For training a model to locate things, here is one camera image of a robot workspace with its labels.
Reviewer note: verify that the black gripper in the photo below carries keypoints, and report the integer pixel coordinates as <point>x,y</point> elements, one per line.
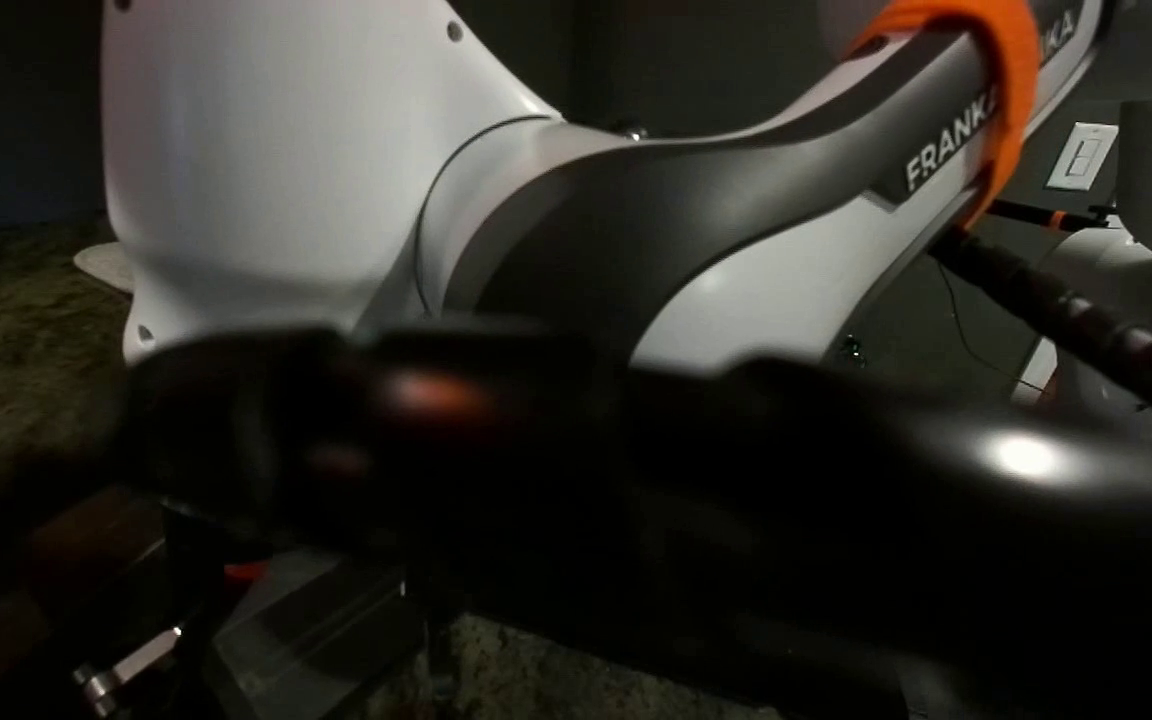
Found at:
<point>469,466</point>

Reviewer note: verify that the steel hex bolt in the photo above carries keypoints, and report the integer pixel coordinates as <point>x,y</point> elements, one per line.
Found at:
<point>130,665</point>

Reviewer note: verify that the raised stone bar counter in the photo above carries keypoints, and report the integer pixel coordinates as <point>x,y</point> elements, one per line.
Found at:
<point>3,361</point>

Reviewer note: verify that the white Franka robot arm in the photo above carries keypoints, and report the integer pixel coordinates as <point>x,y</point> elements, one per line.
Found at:
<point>281,160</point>

